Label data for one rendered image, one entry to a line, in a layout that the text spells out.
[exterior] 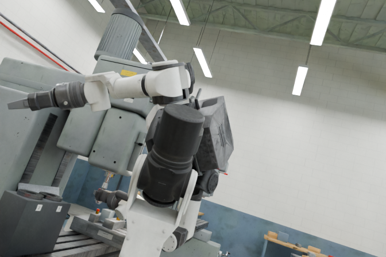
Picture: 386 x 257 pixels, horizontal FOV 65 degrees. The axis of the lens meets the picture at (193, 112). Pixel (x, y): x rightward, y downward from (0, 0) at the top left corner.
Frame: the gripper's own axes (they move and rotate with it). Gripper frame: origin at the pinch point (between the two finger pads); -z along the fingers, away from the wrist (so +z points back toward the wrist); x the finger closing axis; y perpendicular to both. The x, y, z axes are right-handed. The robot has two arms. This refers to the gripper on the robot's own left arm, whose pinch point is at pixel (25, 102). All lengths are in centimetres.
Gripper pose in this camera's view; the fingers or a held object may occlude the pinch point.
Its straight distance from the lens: 112.2
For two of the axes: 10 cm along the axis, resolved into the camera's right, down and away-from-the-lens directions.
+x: -1.3, -1.5, 9.8
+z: 9.8, -1.7, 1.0
